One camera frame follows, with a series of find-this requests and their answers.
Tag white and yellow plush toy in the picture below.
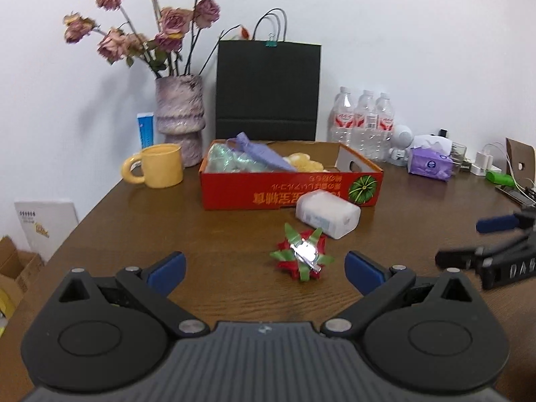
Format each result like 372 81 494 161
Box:
283 152 324 173

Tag iridescent plastic wrap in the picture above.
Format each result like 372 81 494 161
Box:
205 142 271 173

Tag purple cloth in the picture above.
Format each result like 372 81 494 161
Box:
226 132 297 173

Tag green marker object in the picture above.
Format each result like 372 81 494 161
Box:
485 170 515 188

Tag brown cardboard stand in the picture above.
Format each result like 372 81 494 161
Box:
506 138 535 187

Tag white charger plug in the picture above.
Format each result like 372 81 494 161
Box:
470 151 503 177

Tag white tissue pack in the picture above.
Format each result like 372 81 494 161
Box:
296 190 361 240

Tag red green gift bow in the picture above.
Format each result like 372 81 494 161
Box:
270 223 334 282

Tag purple tissue pack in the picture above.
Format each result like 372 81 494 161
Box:
407 147 453 182

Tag white calendar card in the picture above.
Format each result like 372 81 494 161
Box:
14 200 79 263

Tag yellow ceramic mug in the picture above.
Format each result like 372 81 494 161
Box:
121 143 184 189

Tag cardboard box on floor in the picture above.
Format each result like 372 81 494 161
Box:
0 236 44 320

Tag small white robot figure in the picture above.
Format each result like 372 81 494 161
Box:
388 124 414 166

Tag orange cardboard box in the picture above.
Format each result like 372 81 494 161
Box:
199 141 383 210

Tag right clear water bottle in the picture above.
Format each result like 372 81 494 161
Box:
375 92 395 161

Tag clear water bottle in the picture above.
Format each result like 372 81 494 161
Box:
329 86 356 146
354 90 378 160
375 92 395 161

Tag middle clear water bottle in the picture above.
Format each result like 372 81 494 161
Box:
354 90 378 160

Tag blue and white box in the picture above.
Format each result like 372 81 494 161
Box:
137 113 154 149

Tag left clear water bottle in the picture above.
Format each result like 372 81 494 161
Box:
329 86 356 146

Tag purple ceramic vase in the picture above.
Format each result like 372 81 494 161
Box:
154 75 205 167

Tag black paper bag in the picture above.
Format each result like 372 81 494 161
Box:
215 7 322 142

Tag dried pink rose bouquet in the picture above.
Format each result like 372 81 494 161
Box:
62 0 222 79

